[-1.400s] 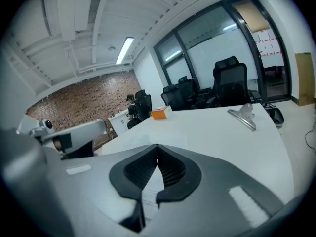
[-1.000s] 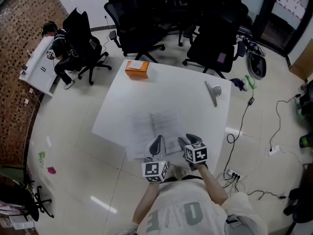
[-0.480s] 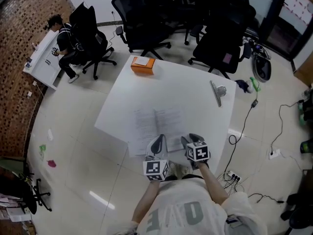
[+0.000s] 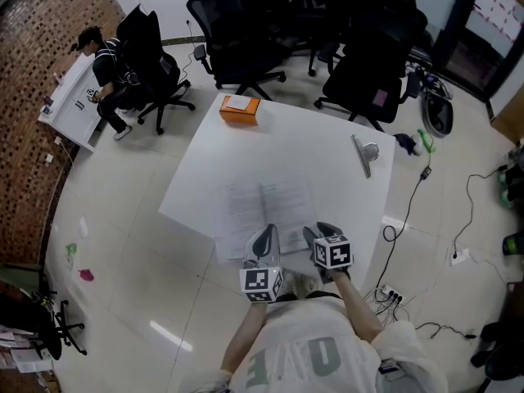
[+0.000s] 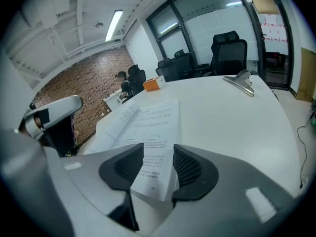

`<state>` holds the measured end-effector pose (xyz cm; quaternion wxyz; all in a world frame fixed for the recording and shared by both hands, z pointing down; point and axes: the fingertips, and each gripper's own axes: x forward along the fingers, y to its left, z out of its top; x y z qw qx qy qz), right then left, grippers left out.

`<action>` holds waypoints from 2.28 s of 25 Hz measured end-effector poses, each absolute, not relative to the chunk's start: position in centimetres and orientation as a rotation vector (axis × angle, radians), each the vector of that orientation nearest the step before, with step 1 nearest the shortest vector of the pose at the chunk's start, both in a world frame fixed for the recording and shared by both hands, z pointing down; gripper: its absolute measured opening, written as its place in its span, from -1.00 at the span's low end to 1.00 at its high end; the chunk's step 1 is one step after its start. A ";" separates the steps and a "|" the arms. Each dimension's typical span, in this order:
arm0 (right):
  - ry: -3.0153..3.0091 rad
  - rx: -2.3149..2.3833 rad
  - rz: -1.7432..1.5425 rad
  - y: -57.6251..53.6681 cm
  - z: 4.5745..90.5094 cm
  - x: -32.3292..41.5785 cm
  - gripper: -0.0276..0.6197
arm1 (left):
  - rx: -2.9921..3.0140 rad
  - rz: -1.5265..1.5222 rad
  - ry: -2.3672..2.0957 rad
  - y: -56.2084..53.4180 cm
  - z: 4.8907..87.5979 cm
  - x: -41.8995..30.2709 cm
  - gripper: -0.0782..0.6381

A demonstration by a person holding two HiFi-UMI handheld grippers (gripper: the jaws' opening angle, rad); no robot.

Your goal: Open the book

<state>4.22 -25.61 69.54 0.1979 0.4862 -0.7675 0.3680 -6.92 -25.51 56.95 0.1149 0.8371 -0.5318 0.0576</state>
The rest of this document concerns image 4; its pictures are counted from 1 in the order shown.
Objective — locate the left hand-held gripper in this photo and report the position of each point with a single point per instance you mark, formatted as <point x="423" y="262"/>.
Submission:
<point x="260" y="283"/>

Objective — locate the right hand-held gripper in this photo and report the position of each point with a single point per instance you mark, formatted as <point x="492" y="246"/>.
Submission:
<point x="333" y="252"/>

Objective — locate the white paper sheets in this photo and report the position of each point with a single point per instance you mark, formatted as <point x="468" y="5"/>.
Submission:
<point x="262" y="207"/>

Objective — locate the person's right forearm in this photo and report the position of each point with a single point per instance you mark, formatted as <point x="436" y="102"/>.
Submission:
<point x="356" y="305"/>

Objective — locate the person's left forearm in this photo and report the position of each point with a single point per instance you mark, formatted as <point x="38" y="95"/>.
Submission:
<point x="245" y="334"/>

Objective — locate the white power strip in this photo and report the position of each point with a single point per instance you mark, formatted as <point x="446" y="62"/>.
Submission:
<point x="391" y="294"/>

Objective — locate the large silver metal clip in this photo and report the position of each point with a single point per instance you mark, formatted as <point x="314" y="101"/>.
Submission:
<point x="366" y="152"/>

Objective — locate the person's white shirt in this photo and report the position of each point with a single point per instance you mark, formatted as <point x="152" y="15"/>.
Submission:
<point x="294" y="342"/>

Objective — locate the black power adapter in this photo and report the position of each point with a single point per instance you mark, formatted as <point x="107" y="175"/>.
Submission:
<point x="426" y="173"/>

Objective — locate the dark blue cloth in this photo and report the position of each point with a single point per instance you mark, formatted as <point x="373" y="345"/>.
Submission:
<point x="404" y="142"/>

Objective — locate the green and white bag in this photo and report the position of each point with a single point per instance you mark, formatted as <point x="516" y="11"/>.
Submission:
<point x="425" y="141"/>

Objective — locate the white floor socket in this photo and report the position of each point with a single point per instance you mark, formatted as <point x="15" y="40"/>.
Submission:
<point x="460" y="257"/>

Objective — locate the orange cardboard box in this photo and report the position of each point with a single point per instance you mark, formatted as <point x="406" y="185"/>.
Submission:
<point x="239" y="111"/>

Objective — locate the black mesh office chair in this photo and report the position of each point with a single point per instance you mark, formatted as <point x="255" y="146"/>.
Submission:
<point x="151" y="68"/>
<point x="327" y="10"/>
<point x="368" y="80"/>
<point x="241" y="35"/>

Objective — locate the grey oval device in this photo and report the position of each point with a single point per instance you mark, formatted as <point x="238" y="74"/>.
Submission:
<point x="438" y="115"/>

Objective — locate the pink litter scrap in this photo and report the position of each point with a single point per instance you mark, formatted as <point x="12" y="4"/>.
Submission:
<point x="86" y="275"/>

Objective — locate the green litter scrap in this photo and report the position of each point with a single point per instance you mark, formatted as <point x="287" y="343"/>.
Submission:
<point x="70" y="252"/>

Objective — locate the brown cardboard box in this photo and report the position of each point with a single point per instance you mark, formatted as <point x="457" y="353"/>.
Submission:
<point x="511" y="121"/>

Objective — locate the white side desk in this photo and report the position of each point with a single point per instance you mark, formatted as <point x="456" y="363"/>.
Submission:
<point x="73" y="109"/>

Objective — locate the stack of white papers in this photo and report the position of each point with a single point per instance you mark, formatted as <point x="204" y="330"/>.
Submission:
<point x="28" y="360"/>

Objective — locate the white sheet with pink notes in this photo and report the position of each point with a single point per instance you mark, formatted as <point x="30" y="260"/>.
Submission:
<point x="497" y="8"/>

